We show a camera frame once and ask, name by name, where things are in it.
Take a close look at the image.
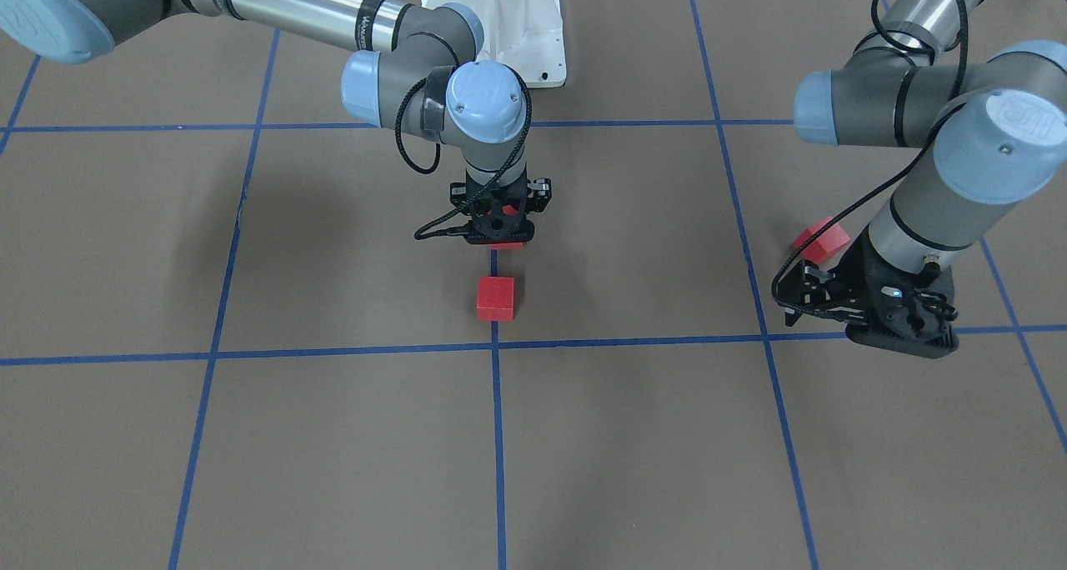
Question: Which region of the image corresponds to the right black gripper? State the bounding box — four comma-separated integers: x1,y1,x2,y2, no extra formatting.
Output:
450,178,536,246

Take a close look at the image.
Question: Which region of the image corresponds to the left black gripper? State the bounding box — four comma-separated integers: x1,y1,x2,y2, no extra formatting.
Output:
776,232,959,360

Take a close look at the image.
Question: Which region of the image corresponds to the red block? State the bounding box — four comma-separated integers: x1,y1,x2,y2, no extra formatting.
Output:
490,205,523,251
476,275,517,321
792,216,851,265

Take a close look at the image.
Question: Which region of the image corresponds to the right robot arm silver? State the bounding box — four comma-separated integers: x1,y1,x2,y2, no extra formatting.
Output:
3,0,552,246

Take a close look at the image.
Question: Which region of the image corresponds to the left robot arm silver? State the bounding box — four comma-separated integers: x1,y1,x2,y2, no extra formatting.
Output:
770,0,1064,360

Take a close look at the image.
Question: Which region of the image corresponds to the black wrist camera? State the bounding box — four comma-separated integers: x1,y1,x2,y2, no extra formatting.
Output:
525,178,553,213

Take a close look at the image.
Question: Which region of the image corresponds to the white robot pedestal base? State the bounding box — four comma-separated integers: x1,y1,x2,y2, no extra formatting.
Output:
423,0,568,88

